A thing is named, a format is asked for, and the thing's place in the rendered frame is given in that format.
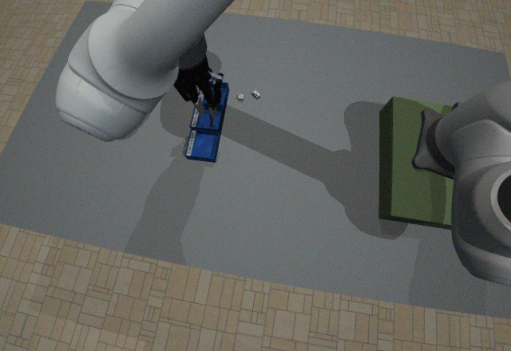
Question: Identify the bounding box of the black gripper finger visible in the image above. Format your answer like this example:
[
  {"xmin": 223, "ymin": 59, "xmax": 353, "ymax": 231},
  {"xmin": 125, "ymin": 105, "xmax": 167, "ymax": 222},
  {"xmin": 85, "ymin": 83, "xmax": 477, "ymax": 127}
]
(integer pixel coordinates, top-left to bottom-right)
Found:
[
  {"xmin": 173, "ymin": 78, "xmax": 204, "ymax": 116},
  {"xmin": 195, "ymin": 71, "xmax": 224, "ymax": 118}
]

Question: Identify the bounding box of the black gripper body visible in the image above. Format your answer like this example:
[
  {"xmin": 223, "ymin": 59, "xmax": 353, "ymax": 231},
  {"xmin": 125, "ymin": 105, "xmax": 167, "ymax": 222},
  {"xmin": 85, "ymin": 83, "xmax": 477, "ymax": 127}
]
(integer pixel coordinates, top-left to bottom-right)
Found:
[{"xmin": 178, "ymin": 55, "xmax": 212, "ymax": 85}]

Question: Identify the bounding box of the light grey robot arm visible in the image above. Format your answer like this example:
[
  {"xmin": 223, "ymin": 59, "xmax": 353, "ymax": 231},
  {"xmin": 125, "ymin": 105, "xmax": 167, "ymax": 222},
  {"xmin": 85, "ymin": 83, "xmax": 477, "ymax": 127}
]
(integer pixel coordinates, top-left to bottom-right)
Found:
[{"xmin": 56, "ymin": 0, "xmax": 511, "ymax": 286}]

